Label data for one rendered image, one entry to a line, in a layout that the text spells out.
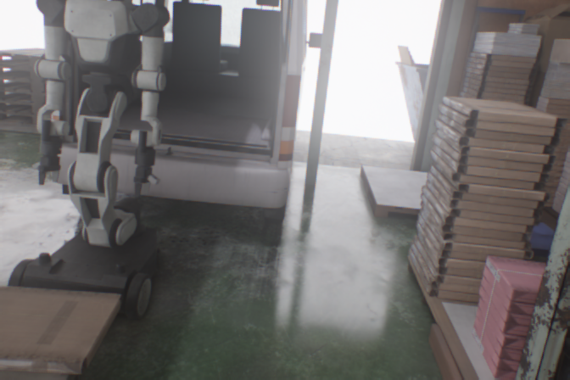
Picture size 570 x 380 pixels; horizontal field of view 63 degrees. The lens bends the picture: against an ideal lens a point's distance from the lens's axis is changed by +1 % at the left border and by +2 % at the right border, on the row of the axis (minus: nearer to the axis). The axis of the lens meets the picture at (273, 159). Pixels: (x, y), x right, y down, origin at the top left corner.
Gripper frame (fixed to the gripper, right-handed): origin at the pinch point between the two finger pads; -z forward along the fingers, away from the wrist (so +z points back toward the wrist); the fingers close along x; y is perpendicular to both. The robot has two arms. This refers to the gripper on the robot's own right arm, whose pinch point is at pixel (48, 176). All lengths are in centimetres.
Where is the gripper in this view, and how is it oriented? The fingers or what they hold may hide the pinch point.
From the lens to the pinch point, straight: 237.6
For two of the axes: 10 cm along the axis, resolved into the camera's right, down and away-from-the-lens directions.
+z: 1.1, -9.9, -0.7
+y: 9.9, 1.2, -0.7
